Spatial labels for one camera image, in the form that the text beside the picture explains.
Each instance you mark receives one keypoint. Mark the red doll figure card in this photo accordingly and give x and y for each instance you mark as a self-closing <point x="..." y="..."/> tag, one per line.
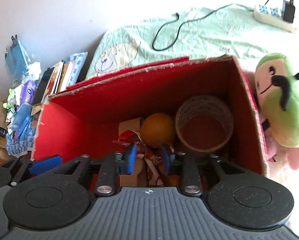
<point x="148" y="167"/>

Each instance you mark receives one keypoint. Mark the green caterpillar plush toy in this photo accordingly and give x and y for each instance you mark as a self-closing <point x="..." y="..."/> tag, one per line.
<point x="277" y="89"/>

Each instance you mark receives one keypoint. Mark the blue checkered cloth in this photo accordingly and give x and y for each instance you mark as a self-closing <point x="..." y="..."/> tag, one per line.
<point x="20" y="136"/>

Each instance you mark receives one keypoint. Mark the red cardboard box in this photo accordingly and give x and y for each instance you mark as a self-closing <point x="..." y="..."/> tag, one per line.
<point x="84" y="118"/>

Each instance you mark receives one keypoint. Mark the stack of books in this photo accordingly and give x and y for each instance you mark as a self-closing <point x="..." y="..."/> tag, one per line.
<point x="57" y="78"/>

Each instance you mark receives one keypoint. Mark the brown tape roll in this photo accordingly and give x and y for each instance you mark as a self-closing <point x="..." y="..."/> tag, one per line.
<point x="204" y="124"/>

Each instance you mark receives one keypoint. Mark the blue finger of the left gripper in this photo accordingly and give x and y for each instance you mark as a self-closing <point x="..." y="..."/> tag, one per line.
<point x="40" y="166"/>

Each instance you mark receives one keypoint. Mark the purple tissue pack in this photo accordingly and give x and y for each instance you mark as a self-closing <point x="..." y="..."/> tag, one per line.
<point x="28" y="92"/>

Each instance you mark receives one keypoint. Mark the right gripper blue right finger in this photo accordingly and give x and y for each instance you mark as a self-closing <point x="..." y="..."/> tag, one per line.
<point x="172" y="161"/>

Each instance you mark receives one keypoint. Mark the orange wooden gourd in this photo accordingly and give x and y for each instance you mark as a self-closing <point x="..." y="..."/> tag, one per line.
<point x="158" y="129"/>

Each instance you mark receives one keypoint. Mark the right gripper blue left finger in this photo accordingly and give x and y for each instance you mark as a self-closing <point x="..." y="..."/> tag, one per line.
<point x="125" y="161"/>

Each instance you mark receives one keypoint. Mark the blue hanging bag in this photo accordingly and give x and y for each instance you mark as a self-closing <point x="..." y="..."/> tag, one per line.
<point x="16" y="58"/>

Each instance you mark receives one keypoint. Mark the black power adapter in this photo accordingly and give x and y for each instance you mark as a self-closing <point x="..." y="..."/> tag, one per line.
<point x="288" y="11"/>

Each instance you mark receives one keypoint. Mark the small green plush toy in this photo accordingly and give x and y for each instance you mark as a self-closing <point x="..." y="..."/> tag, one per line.
<point x="10" y="105"/>

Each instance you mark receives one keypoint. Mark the green cartoon bed sheet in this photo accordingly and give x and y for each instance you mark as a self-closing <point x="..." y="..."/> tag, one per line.
<point x="198" y="33"/>

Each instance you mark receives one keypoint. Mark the white power strip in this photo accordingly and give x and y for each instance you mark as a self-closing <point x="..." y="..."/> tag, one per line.
<point x="272" y="17"/>

